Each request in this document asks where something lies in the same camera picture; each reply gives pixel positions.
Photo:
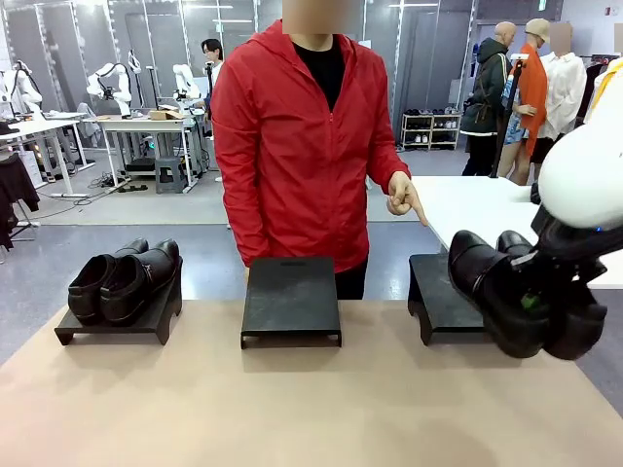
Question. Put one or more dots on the mannequin in orange top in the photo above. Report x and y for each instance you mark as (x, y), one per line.
(530, 92)

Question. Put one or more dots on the yellow garment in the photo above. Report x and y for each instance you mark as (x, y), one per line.
(606, 87)

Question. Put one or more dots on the person's left hand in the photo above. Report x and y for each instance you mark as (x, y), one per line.
(401, 194)

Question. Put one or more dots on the dark grey shoe stand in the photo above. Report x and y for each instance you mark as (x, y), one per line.
(160, 311)
(438, 297)
(290, 297)

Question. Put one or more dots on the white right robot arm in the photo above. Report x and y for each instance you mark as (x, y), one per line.
(584, 170)

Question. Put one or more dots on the large white table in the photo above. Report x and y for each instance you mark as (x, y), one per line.
(477, 204)

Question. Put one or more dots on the person's left forearm red sleeve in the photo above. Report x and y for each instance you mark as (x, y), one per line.
(387, 155)

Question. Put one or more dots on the white lab workbench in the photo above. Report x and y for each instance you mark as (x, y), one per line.
(141, 126)
(44, 131)

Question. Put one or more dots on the black haired person white shirt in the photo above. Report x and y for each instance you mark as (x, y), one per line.
(214, 68)

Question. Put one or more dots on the grey plastic step stool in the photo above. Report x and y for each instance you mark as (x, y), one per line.
(170, 175)

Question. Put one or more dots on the wooden shoe rack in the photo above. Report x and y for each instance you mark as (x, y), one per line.
(430, 131)

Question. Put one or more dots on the black hanging garment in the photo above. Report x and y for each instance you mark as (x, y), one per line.
(14, 190)

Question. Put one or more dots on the person's right forearm red sleeve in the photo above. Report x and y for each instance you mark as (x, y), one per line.
(238, 209)

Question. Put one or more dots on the brown cardboard box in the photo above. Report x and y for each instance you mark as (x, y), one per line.
(164, 115)

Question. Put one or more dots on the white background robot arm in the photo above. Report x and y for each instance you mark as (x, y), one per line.
(109, 82)
(19, 92)
(187, 82)

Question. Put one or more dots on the person in white blouse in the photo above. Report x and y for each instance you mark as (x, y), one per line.
(564, 92)

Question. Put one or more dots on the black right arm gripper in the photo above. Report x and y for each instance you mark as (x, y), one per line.
(574, 258)

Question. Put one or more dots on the mannequin in dark jacket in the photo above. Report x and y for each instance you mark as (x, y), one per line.
(487, 97)

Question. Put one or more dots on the person in red jacket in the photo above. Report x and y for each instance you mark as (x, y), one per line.
(292, 146)

